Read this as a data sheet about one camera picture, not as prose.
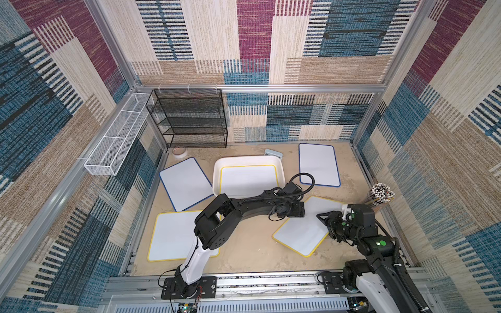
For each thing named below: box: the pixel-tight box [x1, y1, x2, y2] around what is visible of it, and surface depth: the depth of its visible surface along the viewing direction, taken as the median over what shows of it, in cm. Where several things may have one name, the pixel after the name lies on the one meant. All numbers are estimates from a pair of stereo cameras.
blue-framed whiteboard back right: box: [298, 143, 341, 188], surface depth 114 cm
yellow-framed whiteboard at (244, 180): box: [219, 164, 279, 198], surface depth 107 cm
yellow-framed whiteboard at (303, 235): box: [272, 195, 344, 258], surface depth 80 cm
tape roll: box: [172, 146, 188, 159], surface depth 118 cm
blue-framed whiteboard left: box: [159, 157, 214, 212], surface depth 110 cm
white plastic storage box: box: [212, 155, 287, 200], surface depth 108 cm
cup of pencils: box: [369, 182, 396, 207], surface depth 79 cm
